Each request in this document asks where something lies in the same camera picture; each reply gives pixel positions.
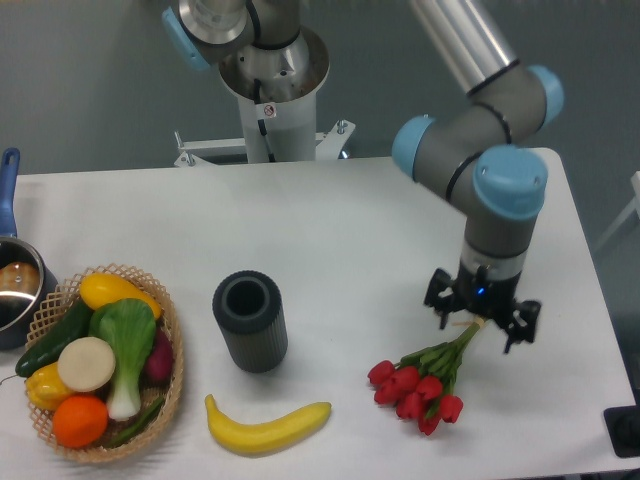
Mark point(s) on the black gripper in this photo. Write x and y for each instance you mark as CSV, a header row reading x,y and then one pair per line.
x,y
491,299

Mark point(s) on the red tulip bouquet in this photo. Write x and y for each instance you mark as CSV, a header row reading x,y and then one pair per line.
x,y
421,385

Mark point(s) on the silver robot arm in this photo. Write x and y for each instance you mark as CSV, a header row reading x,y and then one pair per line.
x,y
274,66

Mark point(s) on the black device at table edge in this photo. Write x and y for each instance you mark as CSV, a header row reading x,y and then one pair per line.
x,y
623,429

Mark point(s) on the white object at right edge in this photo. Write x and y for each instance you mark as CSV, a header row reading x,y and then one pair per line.
x,y
631,210

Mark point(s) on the dark grey ribbed vase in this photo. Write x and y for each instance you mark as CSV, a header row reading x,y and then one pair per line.
x,y
248,308

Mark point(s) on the yellow banana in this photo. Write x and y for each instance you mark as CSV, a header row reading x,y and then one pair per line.
x,y
267,437

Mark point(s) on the purple sweet potato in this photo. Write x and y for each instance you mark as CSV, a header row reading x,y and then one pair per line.
x,y
159,364

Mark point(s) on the green bok choy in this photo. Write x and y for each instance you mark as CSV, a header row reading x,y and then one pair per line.
x,y
128,326

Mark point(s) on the green bean pod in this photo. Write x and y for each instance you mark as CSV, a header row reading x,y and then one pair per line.
x,y
144,419

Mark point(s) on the yellow squash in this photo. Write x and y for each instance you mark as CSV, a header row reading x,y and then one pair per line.
x,y
100,289

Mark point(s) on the green cucumber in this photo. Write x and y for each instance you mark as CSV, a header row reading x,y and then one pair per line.
x,y
73,325

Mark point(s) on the orange fruit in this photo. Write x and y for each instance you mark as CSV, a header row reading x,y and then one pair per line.
x,y
79,421

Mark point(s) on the yellow bell pepper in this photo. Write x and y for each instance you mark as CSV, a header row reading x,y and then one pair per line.
x,y
45,389

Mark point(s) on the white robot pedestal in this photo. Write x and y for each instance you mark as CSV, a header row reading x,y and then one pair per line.
x,y
278,131

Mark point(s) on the white metal base frame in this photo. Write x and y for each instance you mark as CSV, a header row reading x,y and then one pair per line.
x,y
331,145

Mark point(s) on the blue handled saucepan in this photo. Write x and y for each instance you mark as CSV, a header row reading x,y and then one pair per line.
x,y
25,278

